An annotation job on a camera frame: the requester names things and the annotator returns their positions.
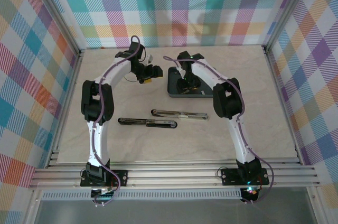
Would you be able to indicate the dark grey plastic tray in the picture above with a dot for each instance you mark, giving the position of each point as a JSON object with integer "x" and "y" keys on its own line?
{"x": 206, "y": 86}

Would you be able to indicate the stapler with silver base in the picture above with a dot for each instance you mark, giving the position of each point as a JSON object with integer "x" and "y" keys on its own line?
{"x": 163, "y": 113}

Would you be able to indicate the black stapler with label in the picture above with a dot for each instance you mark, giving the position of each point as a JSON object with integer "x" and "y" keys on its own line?
{"x": 161, "y": 125}

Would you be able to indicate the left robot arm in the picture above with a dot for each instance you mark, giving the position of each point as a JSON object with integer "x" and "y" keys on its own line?
{"x": 99, "y": 142}

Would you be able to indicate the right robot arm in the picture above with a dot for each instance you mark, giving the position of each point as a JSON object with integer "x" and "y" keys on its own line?
{"x": 240, "y": 139}

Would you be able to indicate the aluminium mounting beam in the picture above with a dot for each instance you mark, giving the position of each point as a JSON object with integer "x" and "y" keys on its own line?
{"x": 171, "y": 176}

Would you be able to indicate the control board orange part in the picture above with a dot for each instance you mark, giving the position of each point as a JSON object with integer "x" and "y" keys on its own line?
{"x": 251, "y": 192}

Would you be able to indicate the control board green connector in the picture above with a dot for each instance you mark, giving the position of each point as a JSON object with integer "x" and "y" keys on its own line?
{"x": 104, "y": 195}

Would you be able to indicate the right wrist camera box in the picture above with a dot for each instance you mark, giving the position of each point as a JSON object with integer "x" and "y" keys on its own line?
{"x": 180, "y": 70}

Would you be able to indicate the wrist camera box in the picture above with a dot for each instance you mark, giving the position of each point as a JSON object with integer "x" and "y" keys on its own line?
{"x": 180, "y": 70}
{"x": 149, "y": 59}

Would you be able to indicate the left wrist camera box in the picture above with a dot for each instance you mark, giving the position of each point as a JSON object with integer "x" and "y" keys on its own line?
{"x": 149, "y": 59}

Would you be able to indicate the aluminium side rail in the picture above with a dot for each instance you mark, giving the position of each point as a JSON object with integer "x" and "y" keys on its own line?
{"x": 279, "y": 89}
{"x": 71, "y": 89}

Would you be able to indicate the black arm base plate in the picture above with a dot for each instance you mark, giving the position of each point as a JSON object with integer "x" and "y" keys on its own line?
{"x": 229, "y": 177}
{"x": 120, "y": 177}

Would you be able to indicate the aluminium frame post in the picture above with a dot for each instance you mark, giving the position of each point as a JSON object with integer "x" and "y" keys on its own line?
{"x": 56, "y": 10}
{"x": 287, "y": 10}

